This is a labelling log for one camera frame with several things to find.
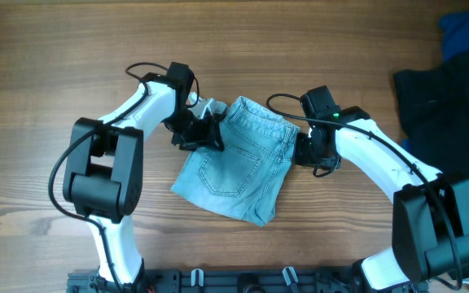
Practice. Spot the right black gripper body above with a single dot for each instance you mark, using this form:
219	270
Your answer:
308	154

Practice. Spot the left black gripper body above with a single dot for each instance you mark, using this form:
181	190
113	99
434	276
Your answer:
190	130

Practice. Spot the light blue denim shorts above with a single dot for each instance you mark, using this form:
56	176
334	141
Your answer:
243	180

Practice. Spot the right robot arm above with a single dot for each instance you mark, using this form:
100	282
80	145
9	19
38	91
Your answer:
430	214

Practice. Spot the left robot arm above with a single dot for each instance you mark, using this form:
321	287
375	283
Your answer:
104	167

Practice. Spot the black garment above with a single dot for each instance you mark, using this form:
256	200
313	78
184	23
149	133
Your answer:
433	108

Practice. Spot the dark blue garment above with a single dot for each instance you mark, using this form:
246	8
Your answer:
455	27

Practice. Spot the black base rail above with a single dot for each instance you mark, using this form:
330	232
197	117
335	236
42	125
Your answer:
289	279

